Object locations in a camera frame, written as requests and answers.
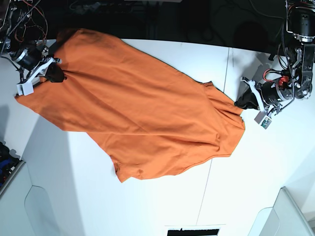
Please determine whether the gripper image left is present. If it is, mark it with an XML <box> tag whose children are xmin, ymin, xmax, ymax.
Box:
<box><xmin>9</xmin><ymin>47</ymin><xmax>64</xmax><ymax>84</ymax></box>

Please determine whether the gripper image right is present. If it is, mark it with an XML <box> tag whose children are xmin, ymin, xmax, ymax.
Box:
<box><xmin>234</xmin><ymin>76</ymin><xmax>293</xmax><ymax>116</ymax></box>

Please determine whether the orange t-shirt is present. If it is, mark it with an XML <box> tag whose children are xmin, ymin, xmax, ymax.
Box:
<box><xmin>16</xmin><ymin>29</ymin><xmax>245</xmax><ymax>182</ymax></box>

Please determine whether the bin with dark items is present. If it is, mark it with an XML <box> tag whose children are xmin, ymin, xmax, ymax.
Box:
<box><xmin>0</xmin><ymin>142</ymin><xmax>21</xmax><ymax>187</ymax></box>

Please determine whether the grey panel right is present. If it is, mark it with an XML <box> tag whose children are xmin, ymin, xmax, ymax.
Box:
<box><xmin>248</xmin><ymin>187</ymin><xmax>315</xmax><ymax>236</ymax></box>

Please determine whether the grey panel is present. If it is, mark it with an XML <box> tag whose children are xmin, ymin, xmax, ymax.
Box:
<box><xmin>0</xmin><ymin>162</ymin><xmax>60</xmax><ymax>236</ymax></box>
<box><xmin>248</xmin><ymin>187</ymin><xmax>315</xmax><ymax>236</ymax></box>

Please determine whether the white framed black slot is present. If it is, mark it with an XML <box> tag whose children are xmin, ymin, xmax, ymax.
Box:
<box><xmin>163</xmin><ymin>224</ymin><xmax>225</xmax><ymax>236</ymax></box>

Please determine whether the grey panel left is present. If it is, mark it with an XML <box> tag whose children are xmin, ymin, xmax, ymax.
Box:
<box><xmin>0</xmin><ymin>162</ymin><xmax>60</xmax><ymax>236</ymax></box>

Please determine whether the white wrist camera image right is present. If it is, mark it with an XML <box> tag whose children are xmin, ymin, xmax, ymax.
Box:
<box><xmin>254</xmin><ymin>111</ymin><xmax>272</xmax><ymax>129</ymax></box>

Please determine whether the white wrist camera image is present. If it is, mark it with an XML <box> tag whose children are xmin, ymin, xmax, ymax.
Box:
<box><xmin>17</xmin><ymin>83</ymin><xmax>34</xmax><ymax>96</ymax></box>
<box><xmin>254</xmin><ymin>111</ymin><xmax>272</xmax><ymax>129</ymax></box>

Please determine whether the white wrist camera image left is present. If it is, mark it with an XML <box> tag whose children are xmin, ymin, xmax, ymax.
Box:
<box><xmin>17</xmin><ymin>83</ymin><xmax>34</xmax><ymax>96</ymax></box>

